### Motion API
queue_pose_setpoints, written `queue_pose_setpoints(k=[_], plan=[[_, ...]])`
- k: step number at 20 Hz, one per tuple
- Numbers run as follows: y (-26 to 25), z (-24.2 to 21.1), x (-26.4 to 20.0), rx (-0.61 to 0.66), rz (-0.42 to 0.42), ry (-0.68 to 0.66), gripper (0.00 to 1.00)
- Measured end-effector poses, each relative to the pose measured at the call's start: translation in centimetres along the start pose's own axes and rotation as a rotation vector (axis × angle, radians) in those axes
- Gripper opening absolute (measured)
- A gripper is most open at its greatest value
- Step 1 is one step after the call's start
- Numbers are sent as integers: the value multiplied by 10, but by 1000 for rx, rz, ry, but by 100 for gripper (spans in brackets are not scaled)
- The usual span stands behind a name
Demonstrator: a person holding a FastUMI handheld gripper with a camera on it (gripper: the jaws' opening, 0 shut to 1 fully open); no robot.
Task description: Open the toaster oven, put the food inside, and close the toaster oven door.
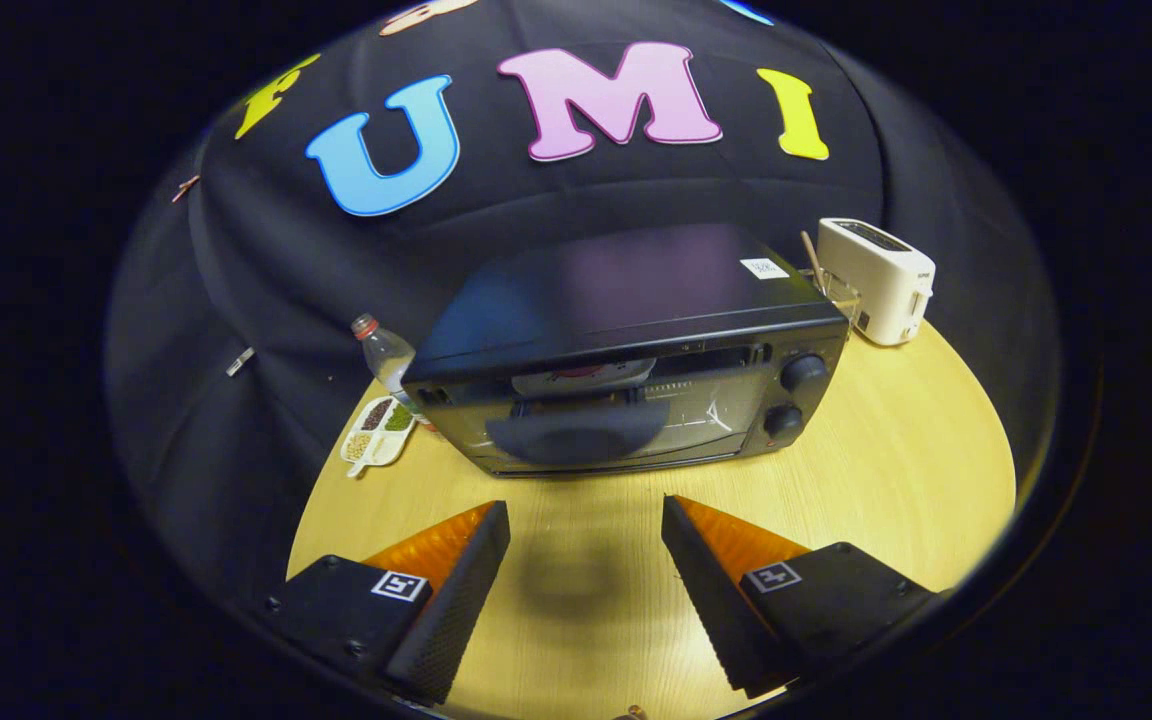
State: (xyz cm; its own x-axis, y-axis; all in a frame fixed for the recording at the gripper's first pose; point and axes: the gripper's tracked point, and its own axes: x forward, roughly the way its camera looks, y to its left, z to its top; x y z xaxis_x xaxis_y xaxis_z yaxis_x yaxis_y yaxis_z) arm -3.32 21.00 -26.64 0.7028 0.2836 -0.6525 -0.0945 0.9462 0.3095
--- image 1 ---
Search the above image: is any white square plate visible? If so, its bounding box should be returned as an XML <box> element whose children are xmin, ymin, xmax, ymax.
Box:
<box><xmin>511</xmin><ymin>358</ymin><xmax>659</xmax><ymax>398</ymax></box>

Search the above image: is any black toaster oven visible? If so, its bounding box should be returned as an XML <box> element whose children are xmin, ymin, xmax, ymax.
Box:
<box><xmin>401</xmin><ymin>222</ymin><xmax>852</xmax><ymax>477</ymax></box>

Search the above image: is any white pop-up toaster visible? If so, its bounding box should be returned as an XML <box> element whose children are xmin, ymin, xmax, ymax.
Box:
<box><xmin>816</xmin><ymin>218</ymin><xmax>937</xmax><ymax>347</ymax></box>

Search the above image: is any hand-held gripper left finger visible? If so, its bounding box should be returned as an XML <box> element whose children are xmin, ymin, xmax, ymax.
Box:
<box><xmin>264</xmin><ymin>500</ymin><xmax>512</xmax><ymax>708</ymax></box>

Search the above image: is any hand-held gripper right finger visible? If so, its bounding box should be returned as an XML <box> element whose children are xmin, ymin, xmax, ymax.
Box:
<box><xmin>661</xmin><ymin>495</ymin><xmax>942</xmax><ymax>701</ymax></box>

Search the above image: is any clear plastic bottle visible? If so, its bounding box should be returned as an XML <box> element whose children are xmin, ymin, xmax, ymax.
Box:
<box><xmin>351</xmin><ymin>313</ymin><xmax>418</xmax><ymax>413</ymax></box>

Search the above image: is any clear wire-lined holder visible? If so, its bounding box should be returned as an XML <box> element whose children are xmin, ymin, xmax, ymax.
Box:
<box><xmin>802</xmin><ymin>262</ymin><xmax>863</xmax><ymax>327</ymax></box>

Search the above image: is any white divided snack tray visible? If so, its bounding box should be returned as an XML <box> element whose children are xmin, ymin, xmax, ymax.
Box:
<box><xmin>340</xmin><ymin>395</ymin><xmax>418</xmax><ymax>479</ymax></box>

